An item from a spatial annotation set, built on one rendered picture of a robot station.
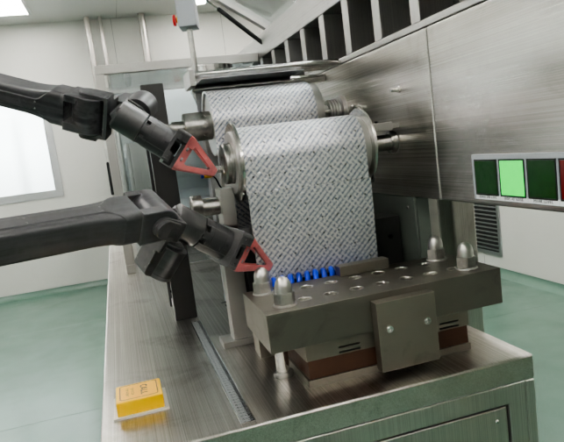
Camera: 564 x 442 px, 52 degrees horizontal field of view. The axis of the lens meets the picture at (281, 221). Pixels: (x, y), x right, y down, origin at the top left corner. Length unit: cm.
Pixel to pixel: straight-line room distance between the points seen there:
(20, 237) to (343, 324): 47
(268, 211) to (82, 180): 560
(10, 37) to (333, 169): 587
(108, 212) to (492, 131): 58
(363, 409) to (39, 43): 612
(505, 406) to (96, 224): 68
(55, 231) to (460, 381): 63
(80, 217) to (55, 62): 584
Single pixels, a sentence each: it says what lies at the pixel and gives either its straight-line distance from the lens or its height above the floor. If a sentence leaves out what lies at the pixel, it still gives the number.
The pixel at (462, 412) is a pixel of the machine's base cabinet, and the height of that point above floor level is 84.
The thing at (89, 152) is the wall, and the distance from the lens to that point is 657.
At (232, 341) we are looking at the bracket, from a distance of 115.
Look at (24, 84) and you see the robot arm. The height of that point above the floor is 143.
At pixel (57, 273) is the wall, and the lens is 669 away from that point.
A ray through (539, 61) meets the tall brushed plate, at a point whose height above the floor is 134.
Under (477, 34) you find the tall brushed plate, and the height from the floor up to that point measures 140.
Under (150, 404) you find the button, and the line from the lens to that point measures 94.
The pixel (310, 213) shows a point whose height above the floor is 114.
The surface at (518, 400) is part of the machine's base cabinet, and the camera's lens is 103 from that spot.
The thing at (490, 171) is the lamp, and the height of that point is 119.
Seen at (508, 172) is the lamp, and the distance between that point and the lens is 89.
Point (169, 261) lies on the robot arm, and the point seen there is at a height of 111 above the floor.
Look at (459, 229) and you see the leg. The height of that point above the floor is 104.
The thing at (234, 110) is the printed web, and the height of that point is 136.
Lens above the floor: 127
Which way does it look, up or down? 7 degrees down
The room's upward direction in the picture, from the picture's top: 7 degrees counter-clockwise
